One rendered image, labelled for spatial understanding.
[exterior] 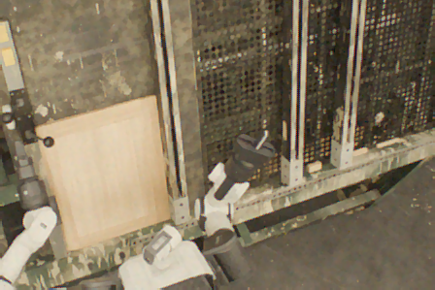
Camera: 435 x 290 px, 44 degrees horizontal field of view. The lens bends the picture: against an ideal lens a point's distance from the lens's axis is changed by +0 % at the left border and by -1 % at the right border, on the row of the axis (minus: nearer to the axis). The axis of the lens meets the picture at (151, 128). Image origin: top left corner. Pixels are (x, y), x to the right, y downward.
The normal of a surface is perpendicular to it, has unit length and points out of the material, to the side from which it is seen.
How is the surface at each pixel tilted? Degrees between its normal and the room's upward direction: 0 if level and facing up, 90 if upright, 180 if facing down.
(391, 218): 0
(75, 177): 58
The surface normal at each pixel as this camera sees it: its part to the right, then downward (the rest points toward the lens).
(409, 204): 0.09, -0.49
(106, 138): 0.34, 0.44
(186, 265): -0.06, -0.78
